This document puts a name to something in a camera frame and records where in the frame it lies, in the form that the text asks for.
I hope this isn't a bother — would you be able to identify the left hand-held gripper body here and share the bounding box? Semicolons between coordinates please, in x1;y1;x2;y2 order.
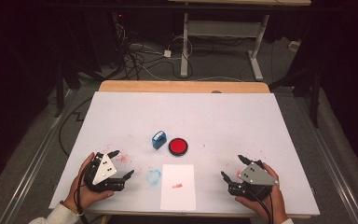
83;151;127;193

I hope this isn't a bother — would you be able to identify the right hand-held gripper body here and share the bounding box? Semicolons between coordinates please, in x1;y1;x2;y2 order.
227;160;280;202

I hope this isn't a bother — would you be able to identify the blue stamp cap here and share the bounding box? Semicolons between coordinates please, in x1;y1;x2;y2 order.
152;139;168;151

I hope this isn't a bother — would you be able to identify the blue translucent stamp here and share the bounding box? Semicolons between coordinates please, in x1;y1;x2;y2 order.
151;130;168;147

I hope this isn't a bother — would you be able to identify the person's right hand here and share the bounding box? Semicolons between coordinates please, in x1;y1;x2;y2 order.
234;161;289;224

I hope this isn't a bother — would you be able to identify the person's left hand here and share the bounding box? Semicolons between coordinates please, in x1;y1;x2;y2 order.
62;151;116;213

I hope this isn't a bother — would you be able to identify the white paper sheet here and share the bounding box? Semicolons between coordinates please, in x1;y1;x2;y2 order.
159;163;197;212

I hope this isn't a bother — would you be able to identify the round red ink pad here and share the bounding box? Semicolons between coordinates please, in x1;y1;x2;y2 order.
168;137;189;157

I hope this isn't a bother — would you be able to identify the large white board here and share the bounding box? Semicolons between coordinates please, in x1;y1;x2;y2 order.
48;91;321;217

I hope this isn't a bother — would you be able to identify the black stand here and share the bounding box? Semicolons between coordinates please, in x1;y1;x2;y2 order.
269;60;322;129
53;60;82;119

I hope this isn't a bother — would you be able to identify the wooden table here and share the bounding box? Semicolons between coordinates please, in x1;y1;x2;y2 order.
98;79;312;220

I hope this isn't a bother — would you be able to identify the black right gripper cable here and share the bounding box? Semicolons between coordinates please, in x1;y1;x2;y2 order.
247;189;275;224

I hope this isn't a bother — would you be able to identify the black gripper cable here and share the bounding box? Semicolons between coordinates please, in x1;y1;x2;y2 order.
247;189;275;224
75;161;94;224

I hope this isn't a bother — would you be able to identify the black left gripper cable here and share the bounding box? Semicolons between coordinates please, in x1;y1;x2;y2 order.
75;161;94;224

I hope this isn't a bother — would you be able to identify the black floor cable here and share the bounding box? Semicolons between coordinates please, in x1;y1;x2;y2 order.
58;96;95;157

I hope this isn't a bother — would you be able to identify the metal floor rail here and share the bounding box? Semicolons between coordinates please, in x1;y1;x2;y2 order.
3;89;76;224
297;92;358;224

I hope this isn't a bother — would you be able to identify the tangle of floor cables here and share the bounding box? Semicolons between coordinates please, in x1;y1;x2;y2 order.
114;21;197;82

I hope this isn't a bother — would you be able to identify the white metal frame desk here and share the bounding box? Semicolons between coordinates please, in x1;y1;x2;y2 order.
167;0;312;82

